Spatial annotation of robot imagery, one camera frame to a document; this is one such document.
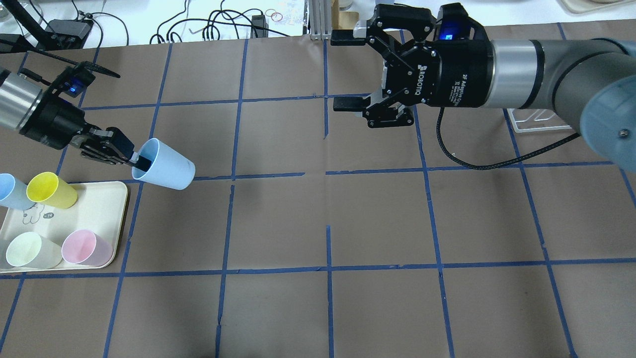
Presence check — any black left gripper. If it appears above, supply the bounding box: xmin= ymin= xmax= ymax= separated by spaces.
xmin=20 ymin=92 xmax=152 ymax=172

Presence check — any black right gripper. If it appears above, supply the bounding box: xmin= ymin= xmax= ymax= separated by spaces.
xmin=330 ymin=4 xmax=494 ymax=129

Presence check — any light blue plastic cup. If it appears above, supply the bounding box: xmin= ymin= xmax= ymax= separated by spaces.
xmin=131 ymin=138 xmax=196 ymax=190

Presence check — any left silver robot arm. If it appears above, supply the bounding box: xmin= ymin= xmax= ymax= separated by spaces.
xmin=0 ymin=64 xmax=152 ymax=172

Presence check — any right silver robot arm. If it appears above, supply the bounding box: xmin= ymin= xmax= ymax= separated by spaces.
xmin=331 ymin=3 xmax=636 ymax=172

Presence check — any yellow plastic cup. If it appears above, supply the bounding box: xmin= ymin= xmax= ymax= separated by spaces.
xmin=26 ymin=172 xmax=78 ymax=209

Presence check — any pink plastic cup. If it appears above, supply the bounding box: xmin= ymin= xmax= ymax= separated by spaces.
xmin=61 ymin=229 xmax=114 ymax=267

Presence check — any cream plastic cup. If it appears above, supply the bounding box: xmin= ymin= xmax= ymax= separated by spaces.
xmin=5 ymin=232 xmax=62 ymax=269

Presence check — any cream plastic tray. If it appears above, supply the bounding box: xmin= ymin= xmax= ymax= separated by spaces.
xmin=1 ymin=181 xmax=129 ymax=271

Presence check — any aluminium frame post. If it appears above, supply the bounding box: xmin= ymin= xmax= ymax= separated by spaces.
xmin=306 ymin=0 xmax=332 ymax=41

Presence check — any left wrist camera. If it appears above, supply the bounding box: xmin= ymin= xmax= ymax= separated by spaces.
xmin=48 ymin=64 xmax=96 ymax=98

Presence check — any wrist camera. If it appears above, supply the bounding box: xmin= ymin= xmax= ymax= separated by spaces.
xmin=48 ymin=64 xmax=96 ymax=98
xmin=434 ymin=2 xmax=489 ymax=41

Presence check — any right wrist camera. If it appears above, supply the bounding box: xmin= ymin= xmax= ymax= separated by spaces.
xmin=434 ymin=2 xmax=489 ymax=41

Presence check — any white wire cup rack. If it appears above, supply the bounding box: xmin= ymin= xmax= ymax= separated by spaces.
xmin=506 ymin=108 xmax=571 ymax=133

